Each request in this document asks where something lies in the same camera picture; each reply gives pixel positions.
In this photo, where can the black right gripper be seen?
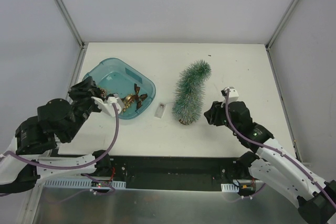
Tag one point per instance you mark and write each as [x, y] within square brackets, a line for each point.
[214, 114]

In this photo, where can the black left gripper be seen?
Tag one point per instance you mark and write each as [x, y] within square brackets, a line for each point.
[85, 91]

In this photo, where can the small frosted green christmas tree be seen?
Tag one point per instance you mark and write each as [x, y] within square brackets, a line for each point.
[190, 92]

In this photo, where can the teal transparent plastic bin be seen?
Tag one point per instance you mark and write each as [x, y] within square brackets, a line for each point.
[116, 76]

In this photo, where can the gold berry sprig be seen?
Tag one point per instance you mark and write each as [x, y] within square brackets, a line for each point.
[128, 101]

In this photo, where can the brown ribbon bow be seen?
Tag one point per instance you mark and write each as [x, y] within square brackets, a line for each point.
[138, 98]

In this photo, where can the clear battery box fairy lights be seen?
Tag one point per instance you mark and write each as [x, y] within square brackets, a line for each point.
[161, 109]

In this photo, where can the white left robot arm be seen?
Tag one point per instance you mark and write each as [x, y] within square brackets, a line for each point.
[57, 120]

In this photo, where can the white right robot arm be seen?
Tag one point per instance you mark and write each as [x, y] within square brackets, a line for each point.
[268, 161]

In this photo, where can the frosted pine cone ornament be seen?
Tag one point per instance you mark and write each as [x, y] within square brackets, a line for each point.
[103, 92]

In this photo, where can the right controller board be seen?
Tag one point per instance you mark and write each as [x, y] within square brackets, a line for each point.
[235, 188]

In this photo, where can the controller board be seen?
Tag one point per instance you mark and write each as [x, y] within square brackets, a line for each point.
[235, 188]
[83, 183]

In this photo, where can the left controller board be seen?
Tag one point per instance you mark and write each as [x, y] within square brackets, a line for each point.
[83, 183]

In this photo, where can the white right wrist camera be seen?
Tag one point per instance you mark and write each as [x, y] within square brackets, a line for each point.
[230, 94]

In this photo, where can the left aluminium corner post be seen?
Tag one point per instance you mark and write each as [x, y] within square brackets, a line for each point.
[70, 23]

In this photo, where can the aluminium corner post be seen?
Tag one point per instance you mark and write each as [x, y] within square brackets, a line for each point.
[284, 19]
[70, 23]

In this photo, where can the right aluminium corner post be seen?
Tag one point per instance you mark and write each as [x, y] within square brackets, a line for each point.
[284, 19]

